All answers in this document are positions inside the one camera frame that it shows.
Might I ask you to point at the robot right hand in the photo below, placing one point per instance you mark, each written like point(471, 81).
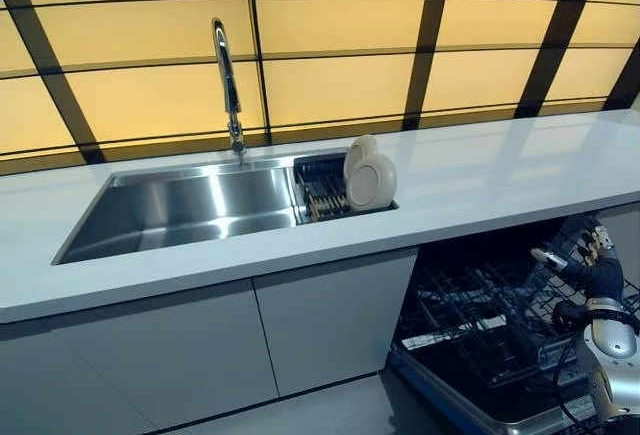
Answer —
point(597, 277)

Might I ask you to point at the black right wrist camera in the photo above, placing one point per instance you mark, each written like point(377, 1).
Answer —
point(570, 314)

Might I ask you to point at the chrome gooseneck kitchen faucet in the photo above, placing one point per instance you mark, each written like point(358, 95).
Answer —
point(227, 85)

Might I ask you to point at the large cream round plate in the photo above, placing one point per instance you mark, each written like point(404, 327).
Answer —
point(372, 182)

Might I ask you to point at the wide white cabinet door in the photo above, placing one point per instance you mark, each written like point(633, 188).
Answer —
point(140, 355)

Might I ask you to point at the small cream round plate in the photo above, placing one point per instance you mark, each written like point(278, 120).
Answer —
point(357, 147)

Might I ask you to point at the narrow white cabinet door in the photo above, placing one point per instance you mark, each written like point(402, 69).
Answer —
point(335, 325)

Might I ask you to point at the stainless steel sink basin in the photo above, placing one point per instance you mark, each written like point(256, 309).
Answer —
point(190, 210)

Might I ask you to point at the black dish drying rack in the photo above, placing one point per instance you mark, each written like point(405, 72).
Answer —
point(320, 195)

